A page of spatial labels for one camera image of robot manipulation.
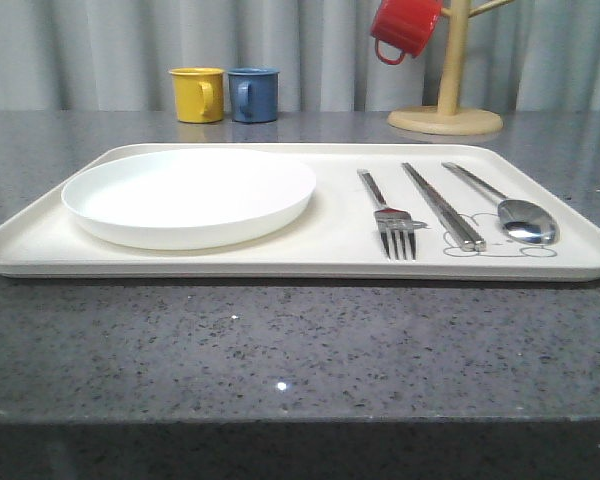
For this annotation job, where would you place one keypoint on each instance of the silver fork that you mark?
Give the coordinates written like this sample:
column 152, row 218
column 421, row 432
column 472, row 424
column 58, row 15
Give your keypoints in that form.
column 396, row 227

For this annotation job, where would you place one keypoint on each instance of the white round plate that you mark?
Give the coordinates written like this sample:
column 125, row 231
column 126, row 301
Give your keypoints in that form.
column 187, row 199

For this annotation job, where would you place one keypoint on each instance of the silver chopstick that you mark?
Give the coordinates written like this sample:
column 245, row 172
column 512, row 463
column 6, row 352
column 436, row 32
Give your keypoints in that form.
column 442, row 210
column 452, row 207

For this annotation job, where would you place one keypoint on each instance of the silver spoon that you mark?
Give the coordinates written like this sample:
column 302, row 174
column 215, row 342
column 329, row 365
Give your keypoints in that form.
column 521, row 220

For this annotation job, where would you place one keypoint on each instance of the cream rabbit serving tray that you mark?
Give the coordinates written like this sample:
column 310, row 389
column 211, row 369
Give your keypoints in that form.
column 336, row 236

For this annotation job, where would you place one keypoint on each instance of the blue mug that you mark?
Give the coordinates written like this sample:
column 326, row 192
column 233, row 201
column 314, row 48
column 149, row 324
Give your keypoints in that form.
column 253, row 94

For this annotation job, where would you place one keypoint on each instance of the yellow mug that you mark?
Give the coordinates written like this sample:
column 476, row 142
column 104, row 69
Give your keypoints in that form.
column 198, row 94

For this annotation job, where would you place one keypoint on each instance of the wooden mug tree stand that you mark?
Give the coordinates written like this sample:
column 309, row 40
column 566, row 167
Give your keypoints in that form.
column 447, row 117

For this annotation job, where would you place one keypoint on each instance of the red mug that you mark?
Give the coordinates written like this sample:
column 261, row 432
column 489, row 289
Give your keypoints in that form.
column 406, row 25

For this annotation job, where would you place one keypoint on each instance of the grey curtain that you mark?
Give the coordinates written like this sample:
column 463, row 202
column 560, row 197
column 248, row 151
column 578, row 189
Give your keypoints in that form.
column 116, row 55

